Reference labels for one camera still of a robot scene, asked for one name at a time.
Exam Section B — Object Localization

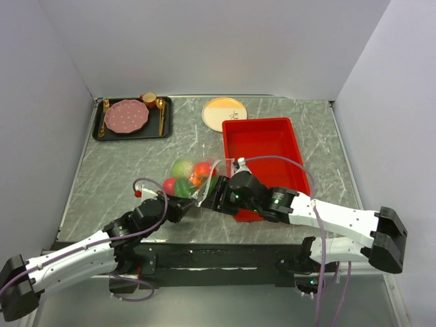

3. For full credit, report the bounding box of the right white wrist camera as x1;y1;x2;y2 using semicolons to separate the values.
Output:
232;157;251;176

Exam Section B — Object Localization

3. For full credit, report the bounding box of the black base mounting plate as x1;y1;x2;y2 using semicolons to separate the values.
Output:
115;238;320;288

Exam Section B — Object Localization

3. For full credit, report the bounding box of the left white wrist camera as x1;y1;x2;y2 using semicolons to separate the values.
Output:
134;186;158;202

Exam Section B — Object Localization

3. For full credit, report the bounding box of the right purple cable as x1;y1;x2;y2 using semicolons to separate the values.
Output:
241;155;352;327

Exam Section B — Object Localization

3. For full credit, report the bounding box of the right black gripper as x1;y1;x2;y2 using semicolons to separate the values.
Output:
200;175;259;216

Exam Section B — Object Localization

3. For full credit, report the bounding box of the aluminium rail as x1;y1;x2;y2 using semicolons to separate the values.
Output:
35;247;395;277

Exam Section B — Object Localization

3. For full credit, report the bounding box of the gold fork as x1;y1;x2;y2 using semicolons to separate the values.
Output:
98;99;110;138

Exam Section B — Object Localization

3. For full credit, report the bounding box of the purple cable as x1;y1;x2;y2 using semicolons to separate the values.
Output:
241;155;352;327
0;177;168;304

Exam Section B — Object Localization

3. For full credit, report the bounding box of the red apple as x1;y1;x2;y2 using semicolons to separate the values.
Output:
162;178;177;196

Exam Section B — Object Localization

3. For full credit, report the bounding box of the black serving tray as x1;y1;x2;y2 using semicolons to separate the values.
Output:
91;97;172;142

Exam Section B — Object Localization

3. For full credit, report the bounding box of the red plastic bin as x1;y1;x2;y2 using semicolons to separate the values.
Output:
223;118;311;224

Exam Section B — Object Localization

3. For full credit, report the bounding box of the gold spoon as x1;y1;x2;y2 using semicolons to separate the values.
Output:
156;98;166;136

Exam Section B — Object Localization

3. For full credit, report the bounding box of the clear zip top bag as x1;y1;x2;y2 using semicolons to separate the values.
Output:
162;158;234;201

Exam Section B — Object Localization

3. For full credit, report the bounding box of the pink dotted plate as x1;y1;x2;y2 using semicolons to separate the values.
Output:
104;99;149;134

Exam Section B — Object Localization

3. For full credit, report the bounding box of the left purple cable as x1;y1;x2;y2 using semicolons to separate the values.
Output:
0;177;168;304

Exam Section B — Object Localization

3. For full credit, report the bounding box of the orange cup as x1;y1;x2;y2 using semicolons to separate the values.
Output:
140;92;157;108

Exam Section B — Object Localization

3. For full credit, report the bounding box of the red tomato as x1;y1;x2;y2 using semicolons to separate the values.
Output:
193;161;212;178

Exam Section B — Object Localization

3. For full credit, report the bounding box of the orange fruit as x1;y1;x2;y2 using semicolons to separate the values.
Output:
189;175;204;189

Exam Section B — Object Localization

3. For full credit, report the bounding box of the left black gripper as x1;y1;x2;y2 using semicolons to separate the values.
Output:
140;190;196;238

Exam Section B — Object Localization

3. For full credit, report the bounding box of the green lime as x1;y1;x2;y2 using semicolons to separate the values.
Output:
206;176;219;195

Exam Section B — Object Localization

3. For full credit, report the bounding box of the light green apple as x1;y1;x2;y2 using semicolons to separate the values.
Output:
170;158;195;178

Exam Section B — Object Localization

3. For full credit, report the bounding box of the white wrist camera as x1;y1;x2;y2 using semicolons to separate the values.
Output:
232;157;251;176
134;186;158;202

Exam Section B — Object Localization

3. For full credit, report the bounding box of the beige round plate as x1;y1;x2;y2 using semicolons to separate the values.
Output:
202;97;248;132

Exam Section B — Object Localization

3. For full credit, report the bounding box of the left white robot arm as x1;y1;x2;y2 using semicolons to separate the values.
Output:
1;194;195;322

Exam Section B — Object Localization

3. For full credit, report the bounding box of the green bell pepper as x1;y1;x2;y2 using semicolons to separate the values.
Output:
174;178;196;198

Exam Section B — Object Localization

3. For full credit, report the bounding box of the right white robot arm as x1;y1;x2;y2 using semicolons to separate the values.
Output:
198;171;407;274

